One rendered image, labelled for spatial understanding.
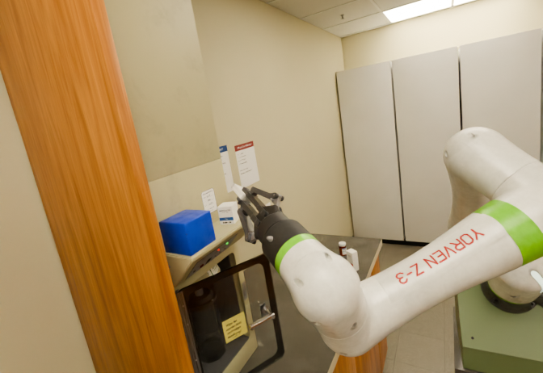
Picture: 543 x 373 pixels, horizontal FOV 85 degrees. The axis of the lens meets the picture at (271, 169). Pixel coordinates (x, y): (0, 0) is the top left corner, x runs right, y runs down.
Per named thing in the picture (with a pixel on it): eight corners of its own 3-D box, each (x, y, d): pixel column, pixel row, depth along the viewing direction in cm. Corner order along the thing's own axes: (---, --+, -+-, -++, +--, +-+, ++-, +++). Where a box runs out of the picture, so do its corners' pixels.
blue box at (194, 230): (165, 253, 81) (157, 222, 79) (191, 236, 89) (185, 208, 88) (191, 257, 76) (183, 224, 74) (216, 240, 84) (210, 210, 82)
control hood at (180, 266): (168, 287, 82) (160, 253, 80) (237, 236, 109) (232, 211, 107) (198, 294, 76) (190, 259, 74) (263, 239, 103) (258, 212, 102)
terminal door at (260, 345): (203, 406, 91) (174, 291, 83) (284, 354, 106) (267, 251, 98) (204, 408, 90) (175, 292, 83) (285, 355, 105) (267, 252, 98)
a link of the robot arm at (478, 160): (471, 209, 103) (477, 105, 65) (514, 247, 92) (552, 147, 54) (439, 229, 105) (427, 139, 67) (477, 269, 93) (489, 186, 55)
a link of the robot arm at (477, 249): (466, 201, 55) (525, 242, 46) (468, 236, 62) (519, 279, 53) (299, 295, 55) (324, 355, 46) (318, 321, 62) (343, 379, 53)
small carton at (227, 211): (220, 224, 96) (216, 207, 95) (226, 219, 100) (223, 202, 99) (234, 224, 94) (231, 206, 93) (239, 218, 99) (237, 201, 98)
